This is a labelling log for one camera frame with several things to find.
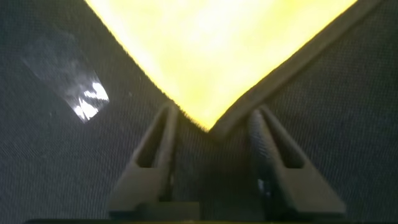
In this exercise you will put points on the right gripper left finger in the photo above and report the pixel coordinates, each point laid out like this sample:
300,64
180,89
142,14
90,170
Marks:
146,183

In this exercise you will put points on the yellow microfibre towel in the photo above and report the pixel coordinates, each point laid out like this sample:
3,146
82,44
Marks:
211,46

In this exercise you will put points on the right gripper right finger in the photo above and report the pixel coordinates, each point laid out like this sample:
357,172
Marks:
295,186

